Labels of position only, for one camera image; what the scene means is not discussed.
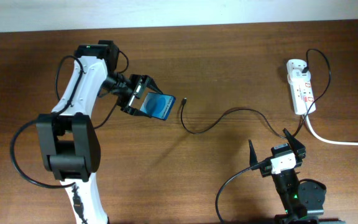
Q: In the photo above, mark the blue screen Galaxy smartphone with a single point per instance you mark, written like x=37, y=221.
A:
x=158, y=105

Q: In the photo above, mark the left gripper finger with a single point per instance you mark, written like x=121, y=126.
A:
x=153, y=86
x=136, y=112

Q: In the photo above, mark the white USB charger plug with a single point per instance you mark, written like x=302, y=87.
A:
x=296, y=76

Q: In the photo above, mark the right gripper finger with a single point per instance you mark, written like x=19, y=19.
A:
x=252, y=155
x=297, y=147

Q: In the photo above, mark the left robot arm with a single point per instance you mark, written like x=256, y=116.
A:
x=68, y=141

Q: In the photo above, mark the white power strip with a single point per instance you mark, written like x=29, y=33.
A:
x=302, y=94

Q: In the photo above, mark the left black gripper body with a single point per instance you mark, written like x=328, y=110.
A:
x=135, y=86

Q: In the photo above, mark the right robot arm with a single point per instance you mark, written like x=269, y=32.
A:
x=303, y=199

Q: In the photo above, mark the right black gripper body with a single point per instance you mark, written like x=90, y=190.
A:
x=266, y=168

